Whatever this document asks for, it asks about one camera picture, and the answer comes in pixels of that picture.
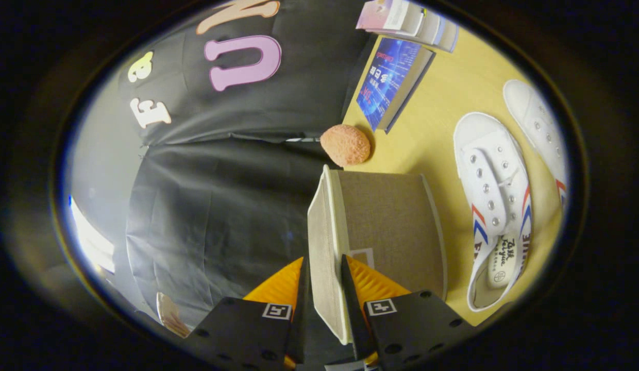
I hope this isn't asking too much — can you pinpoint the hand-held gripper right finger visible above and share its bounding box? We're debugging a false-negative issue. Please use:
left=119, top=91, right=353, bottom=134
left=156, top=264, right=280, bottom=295
left=341, top=254, right=477, bottom=371

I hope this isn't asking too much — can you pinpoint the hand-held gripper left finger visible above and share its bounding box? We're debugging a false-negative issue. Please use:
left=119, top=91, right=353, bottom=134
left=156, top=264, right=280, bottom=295
left=183, top=256, right=312, bottom=371

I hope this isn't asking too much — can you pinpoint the beige fabric storage box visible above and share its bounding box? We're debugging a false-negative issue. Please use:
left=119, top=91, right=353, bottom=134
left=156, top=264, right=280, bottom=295
left=307, top=165, right=449, bottom=346

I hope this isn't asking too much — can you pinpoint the white canvas shoe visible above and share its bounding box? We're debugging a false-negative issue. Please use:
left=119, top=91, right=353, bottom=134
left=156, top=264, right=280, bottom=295
left=502, top=79, right=570, bottom=207
left=452, top=112, right=532, bottom=313

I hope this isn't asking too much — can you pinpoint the pale shiny object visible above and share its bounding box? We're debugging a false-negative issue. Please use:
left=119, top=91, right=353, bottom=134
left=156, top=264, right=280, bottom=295
left=156, top=292, right=192, bottom=339

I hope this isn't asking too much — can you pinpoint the orange sponge ball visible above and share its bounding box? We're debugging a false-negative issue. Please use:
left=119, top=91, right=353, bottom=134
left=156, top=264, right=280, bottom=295
left=319, top=124, right=372, bottom=167

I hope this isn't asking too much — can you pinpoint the blue cover book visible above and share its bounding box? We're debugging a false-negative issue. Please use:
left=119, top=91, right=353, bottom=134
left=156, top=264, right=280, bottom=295
left=356, top=36, right=436, bottom=134

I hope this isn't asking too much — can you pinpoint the grey-blue cover book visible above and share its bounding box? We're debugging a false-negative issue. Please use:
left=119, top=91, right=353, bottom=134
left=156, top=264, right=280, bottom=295
left=435, top=18, right=460, bottom=54

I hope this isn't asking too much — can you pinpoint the white cover book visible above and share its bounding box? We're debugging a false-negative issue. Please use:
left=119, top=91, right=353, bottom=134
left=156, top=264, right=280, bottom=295
left=412, top=6, right=445, bottom=46

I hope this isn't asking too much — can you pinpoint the pink cover book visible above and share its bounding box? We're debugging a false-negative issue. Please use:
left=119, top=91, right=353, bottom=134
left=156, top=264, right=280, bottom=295
left=356, top=0, right=426, bottom=38

